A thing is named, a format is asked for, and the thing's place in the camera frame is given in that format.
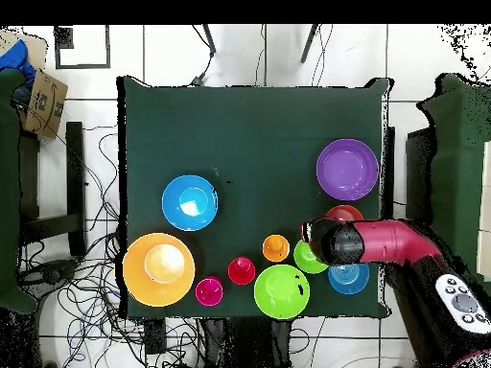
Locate large blue plastic bowl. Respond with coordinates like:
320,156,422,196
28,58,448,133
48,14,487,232
161,174,220,232

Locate orange plastic bowl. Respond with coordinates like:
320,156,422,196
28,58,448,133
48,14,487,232
323,204,365,224

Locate red plastic cup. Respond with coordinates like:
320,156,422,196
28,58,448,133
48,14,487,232
227,255,257,287

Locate dark green tablecloth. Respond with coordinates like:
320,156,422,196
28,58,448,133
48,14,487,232
116,75,395,320

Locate large green plastic bowl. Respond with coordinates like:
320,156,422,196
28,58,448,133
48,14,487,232
253,264,311,320

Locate small green ribbed bowl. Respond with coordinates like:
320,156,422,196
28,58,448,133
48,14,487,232
292,239,330,275

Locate yellow plastic bowl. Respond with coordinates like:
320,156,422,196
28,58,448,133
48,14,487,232
122,232,197,309

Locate blue cloth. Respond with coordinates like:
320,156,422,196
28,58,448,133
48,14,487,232
0,38,36,83

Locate green cloth on side table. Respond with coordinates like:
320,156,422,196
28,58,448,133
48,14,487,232
416,73,491,296
0,68,38,314

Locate black power strip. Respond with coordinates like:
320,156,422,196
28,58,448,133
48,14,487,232
143,317,169,357

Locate small blue plastic bowl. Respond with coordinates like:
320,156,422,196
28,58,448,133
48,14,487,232
327,262,371,296

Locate purple plastic bowl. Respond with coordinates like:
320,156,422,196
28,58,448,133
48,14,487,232
316,138,380,202

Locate tangled floor cables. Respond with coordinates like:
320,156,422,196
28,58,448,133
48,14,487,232
16,126,204,368

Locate black bench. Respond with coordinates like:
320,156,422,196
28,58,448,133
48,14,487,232
18,121,88,257

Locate black square frame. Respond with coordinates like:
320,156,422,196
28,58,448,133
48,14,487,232
53,25,112,71

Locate grey base with black knob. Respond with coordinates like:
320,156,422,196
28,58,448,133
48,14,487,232
22,258,81,288

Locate pink plastic cup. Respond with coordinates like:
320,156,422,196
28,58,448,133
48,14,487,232
194,276,224,308

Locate cardboard box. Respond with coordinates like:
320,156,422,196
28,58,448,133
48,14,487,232
0,30,69,139

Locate orange plastic cup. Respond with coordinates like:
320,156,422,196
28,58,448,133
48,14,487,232
262,234,291,264

